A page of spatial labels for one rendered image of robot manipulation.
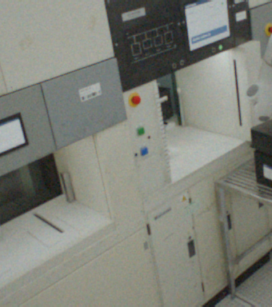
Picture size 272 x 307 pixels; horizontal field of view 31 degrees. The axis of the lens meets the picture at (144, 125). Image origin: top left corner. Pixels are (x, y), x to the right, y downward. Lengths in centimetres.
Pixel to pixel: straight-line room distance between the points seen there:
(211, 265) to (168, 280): 33
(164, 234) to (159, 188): 25
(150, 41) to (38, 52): 54
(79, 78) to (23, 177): 70
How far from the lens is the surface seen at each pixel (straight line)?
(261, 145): 245
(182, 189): 250
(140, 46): 216
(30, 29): 187
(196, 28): 239
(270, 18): 281
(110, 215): 228
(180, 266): 268
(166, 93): 300
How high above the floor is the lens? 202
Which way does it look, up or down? 21 degrees down
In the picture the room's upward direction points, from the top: 10 degrees counter-clockwise
